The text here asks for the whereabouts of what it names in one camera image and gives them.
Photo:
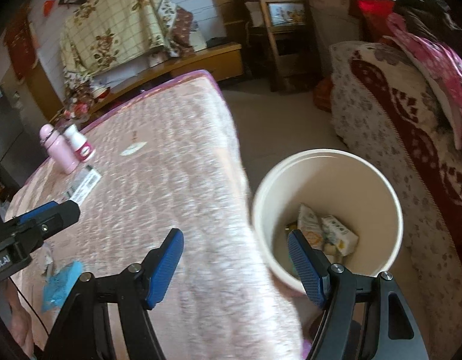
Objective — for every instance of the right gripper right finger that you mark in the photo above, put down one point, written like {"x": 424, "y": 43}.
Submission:
{"x": 364, "y": 315}

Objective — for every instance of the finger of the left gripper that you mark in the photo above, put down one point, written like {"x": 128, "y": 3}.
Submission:
{"x": 39, "y": 215}
{"x": 68, "y": 213}

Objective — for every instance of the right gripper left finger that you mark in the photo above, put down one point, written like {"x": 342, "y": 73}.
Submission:
{"x": 82, "y": 328}

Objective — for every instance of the white yellow medicine box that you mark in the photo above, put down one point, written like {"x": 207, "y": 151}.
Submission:
{"x": 339, "y": 235}

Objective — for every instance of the white green tissue pack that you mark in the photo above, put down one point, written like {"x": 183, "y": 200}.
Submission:
{"x": 309, "y": 224}

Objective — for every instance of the white round trash bin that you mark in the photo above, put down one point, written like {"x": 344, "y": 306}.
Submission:
{"x": 336, "y": 183}

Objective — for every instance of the person's left hand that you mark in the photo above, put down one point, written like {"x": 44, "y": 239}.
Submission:
{"x": 21, "y": 322}

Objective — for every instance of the blue plastic wrapper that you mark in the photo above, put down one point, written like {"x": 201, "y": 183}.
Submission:
{"x": 59, "y": 286}

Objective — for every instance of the white green medicine box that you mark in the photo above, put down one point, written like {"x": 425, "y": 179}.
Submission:
{"x": 82, "y": 186}

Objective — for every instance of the grey refrigerator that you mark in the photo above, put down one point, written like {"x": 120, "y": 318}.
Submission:
{"x": 20, "y": 121}

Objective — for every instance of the pink thermos bottle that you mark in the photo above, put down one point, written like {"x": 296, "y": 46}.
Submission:
{"x": 58, "y": 148}

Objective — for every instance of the white pill bottle pink label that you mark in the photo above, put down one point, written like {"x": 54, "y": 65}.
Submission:
{"x": 82, "y": 148}

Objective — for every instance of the pink quilted tablecloth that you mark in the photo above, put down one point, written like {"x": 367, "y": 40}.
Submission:
{"x": 170, "y": 158}

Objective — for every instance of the floral beige cloth cover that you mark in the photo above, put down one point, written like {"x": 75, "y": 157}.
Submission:
{"x": 103, "y": 34}

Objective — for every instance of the floral covered sofa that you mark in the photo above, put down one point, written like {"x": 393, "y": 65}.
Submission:
{"x": 385, "y": 111}

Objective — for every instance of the red bag on floor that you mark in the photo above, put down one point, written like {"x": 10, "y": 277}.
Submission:
{"x": 322, "y": 94}

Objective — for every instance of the pink floral clothes pile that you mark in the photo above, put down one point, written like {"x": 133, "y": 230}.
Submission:
{"x": 441, "y": 62}

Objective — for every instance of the wooden shelf rack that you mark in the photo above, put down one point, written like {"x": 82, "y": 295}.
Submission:
{"x": 280, "y": 43}

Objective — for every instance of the red pillow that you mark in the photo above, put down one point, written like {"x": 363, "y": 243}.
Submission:
{"x": 375, "y": 13}

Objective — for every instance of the dark clothes pile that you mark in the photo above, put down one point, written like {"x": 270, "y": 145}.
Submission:
{"x": 429, "y": 19}

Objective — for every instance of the red wall hanging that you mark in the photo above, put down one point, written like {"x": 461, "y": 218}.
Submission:
{"x": 19, "y": 41}

